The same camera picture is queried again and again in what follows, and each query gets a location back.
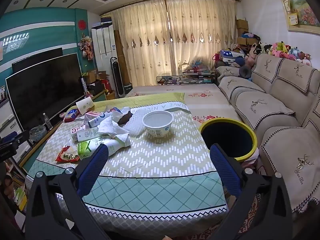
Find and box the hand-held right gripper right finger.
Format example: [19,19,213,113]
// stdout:
[209,143,293,240]

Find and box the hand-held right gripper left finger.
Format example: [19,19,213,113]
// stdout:
[24,144,110,240]

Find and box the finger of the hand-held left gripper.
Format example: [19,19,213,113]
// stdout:
[13,129,30,144]

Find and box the green white carton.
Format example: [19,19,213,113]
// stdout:
[77,136,131,160]

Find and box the red snack packet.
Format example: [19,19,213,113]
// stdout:
[55,145,80,163]

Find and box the black yellow-rimmed trash bin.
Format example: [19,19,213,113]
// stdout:
[199,118,258,162]

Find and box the white pink carton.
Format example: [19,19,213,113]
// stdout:
[71,126,99,142]

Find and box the white tissue paper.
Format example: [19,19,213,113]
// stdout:
[98,107,132,143]

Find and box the white blue carton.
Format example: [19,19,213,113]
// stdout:
[87,107,120,128]

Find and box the brown wallet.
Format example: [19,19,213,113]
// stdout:
[117,111,133,125]

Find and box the white foam mesh sheet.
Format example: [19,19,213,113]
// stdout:
[125,109,150,138]

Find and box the white patterned paper cup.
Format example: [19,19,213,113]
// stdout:
[76,97,94,113]

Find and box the white paper bowl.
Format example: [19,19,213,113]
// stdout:
[142,111,174,138]

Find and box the glass bowl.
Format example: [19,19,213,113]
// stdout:
[29,125,47,143]

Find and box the white plastic drawer unit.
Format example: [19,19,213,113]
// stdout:
[0,97,24,163]

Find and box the clear water bottle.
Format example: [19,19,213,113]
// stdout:
[42,112,53,130]

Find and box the stack of thin colourful booklets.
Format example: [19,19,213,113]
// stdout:
[11,170,28,212]

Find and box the large black television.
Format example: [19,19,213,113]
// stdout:
[5,53,87,132]

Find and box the red box with blue lid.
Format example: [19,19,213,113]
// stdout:
[64,109,80,122]

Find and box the white upright box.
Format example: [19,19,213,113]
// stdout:
[79,76,88,97]

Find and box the black monitor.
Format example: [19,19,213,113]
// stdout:
[12,47,63,74]

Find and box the floral pink bedsheet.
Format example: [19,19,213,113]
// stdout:
[125,82,250,130]

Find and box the open cardboard box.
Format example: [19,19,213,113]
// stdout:
[86,70,110,85]

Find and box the pile of books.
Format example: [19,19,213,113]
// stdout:
[160,76,215,85]

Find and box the beige sofa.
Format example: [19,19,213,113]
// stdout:
[215,52,320,218]

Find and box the black white tower fan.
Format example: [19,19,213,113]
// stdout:
[110,57,125,98]

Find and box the dark neck pillow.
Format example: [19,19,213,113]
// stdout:
[239,66,253,78]

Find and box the low glass table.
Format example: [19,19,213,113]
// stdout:
[156,71,217,85]

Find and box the hanging flower decoration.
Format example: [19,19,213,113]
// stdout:
[78,35,94,60]

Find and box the blue star-print bag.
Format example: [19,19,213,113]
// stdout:
[219,50,247,63]

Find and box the white standing air conditioner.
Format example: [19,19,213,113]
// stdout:
[91,21,118,80]

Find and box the tall brown cardboard panel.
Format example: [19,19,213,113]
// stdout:
[114,30,130,85]

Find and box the row of stuffed toys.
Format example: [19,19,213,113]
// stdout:
[244,31,313,67]

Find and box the cream embroidered curtain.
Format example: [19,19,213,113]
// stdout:
[110,4,173,87]
[166,0,237,73]

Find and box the framed flower painting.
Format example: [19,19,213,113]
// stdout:
[277,0,320,33]

